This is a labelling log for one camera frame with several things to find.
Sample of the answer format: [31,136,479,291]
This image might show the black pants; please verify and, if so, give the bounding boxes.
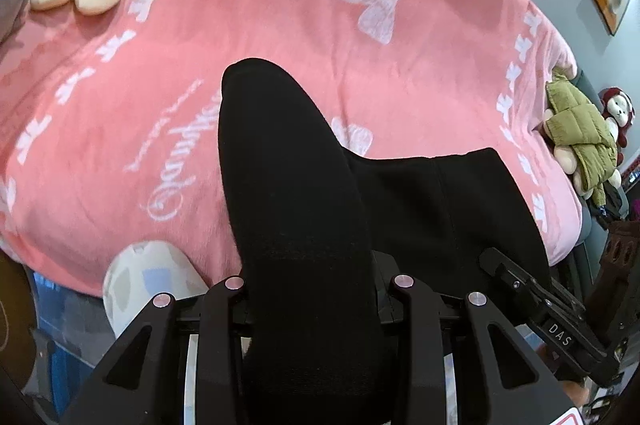
[218,59,550,424]

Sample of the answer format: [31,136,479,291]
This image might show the blue storage box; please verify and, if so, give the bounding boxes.
[27,270,115,422]

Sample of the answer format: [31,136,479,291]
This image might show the doll in green jacket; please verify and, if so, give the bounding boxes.
[542,66,622,208]

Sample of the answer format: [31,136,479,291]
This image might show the red hooded monkey plush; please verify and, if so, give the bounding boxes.
[600,87,636,165]

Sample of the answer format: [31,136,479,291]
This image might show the pink fleece blanket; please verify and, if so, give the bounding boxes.
[1,0,582,295]

